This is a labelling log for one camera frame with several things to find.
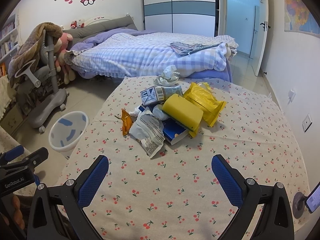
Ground white nut snack wrapper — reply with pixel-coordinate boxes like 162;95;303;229
129;107;165;159

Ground smartphone on holder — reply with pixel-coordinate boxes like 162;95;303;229
292;183;320;219

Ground crushed AD milk bottle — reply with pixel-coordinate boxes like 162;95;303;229
129;104;169;121

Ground brown blanket on chair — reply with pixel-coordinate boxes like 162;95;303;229
8;22;63;88

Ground hello kitty plush toys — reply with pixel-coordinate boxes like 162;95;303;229
71;19;85;29

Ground blue checked quilt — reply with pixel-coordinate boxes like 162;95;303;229
65;28;238;81

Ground orange peel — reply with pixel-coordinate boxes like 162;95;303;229
116;109;133;136

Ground yellow snack bag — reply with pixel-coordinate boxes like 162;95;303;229
183;82;226;127

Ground yellow sponge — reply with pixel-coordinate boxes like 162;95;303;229
162;94;203;132

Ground blue cracker box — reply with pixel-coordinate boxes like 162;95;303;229
138;103;190;146

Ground wall map poster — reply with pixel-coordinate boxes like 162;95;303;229
284;0;319;38

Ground wall power socket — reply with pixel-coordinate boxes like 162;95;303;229
302;114;312;132

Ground white room door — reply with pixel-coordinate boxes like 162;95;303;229
251;0;269;76

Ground white plastic trash bin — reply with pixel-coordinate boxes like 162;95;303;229
48;111;89;159

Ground folded striped cloth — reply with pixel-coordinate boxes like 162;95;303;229
170;42;220;57

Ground person's left hand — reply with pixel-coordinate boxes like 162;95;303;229
11;194;25;230

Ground pink plush monkey toy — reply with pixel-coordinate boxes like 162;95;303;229
54;33;75;85

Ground cherry print tablecloth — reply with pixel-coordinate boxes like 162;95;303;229
58;76;310;239

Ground white blue wardrobe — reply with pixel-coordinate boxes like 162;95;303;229
143;0;219;37

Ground bookshelf with books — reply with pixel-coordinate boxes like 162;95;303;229
0;14;19;77

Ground white tissue paper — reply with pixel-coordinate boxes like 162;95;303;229
153;65;180;87

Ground white plug adapter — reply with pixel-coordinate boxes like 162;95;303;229
288;89;296;103

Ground grey kids desk chair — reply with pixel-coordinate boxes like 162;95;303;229
15;30;68;133

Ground grey bed headboard cushion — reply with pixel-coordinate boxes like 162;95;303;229
63;16;138;49

